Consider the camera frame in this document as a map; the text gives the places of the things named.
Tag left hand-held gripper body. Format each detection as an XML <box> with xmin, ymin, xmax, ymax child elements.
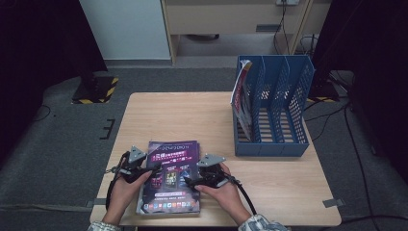
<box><xmin>107</xmin><ymin>145</ymin><xmax>152</xmax><ymax>185</ymax></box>

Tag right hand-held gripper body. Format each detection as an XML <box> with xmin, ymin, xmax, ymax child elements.
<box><xmin>195</xmin><ymin>153</ymin><xmax>231</xmax><ymax>191</ymax></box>

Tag purple magazine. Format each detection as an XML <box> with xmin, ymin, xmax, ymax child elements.
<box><xmin>136</xmin><ymin>140</ymin><xmax>202</xmax><ymax>216</ymax></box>

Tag red and grey magazine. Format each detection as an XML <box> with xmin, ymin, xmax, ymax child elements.
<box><xmin>229</xmin><ymin>59</ymin><xmax>258</xmax><ymax>143</ymax></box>

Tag blue plastic file rack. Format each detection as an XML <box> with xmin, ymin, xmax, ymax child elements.
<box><xmin>231</xmin><ymin>54</ymin><xmax>316</xmax><ymax>158</ymax></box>

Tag person's right hand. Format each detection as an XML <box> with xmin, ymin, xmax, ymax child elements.
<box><xmin>193</xmin><ymin>163</ymin><xmax>251</xmax><ymax>221</ymax></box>

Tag person's left hand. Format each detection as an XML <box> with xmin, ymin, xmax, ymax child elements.
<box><xmin>110</xmin><ymin>170</ymin><xmax>154</xmax><ymax>216</ymax></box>

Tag grey tape piece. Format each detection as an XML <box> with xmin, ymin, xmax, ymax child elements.
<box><xmin>321</xmin><ymin>197</ymin><xmax>345</xmax><ymax>209</ymax></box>
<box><xmin>86</xmin><ymin>197</ymin><xmax>109</xmax><ymax>208</ymax></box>

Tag black stand base yellow stripes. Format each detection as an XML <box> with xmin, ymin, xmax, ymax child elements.
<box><xmin>70</xmin><ymin>75</ymin><xmax>119</xmax><ymax>105</ymax></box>
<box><xmin>306</xmin><ymin>70</ymin><xmax>341</xmax><ymax>104</ymax></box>

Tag white cabinet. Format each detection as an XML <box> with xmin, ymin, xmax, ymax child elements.
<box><xmin>78</xmin><ymin>0</ymin><xmax>171</xmax><ymax>61</ymax></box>

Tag black curtain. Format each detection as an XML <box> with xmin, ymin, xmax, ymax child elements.
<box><xmin>0</xmin><ymin>0</ymin><xmax>109</xmax><ymax>162</ymax></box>
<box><xmin>312</xmin><ymin>0</ymin><xmax>408</xmax><ymax>184</ymax></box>

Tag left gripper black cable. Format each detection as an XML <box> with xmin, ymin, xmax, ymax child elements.
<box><xmin>105</xmin><ymin>153</ymin><xmax>129</xmax><ymax>211</ymax></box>

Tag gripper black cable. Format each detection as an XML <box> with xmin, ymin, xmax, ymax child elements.
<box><xmin>105</xmin><ymin>153</ymin><xmax>129</xmax><ymax>211</ymax></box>
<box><xmin>224</xmin><ymin>172</ymin><xmax>258</xmax><ymax>216</ymax></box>

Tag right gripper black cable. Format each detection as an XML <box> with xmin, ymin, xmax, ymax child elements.
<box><xmin>224</xmin><ymin>172</ymin><xmax>258</xmax><ymax>216</ymax></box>

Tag thin black floor cable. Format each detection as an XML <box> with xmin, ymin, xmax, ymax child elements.
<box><xmin>32</xmin><ymin>104</ymin><xmax>52</xmax><ymax>123</ymax></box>

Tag long black floor cable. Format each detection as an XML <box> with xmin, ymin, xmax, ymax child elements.
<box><xmin>343</xmin><ymin>102</ymin><xmax>408</xmax><ymax>225</ymax></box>

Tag black hanging cable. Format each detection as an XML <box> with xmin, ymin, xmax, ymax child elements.
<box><xmin>272</xmin><ymin>3</ymin><xmax>292</xmax><ymax>56</ymax></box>

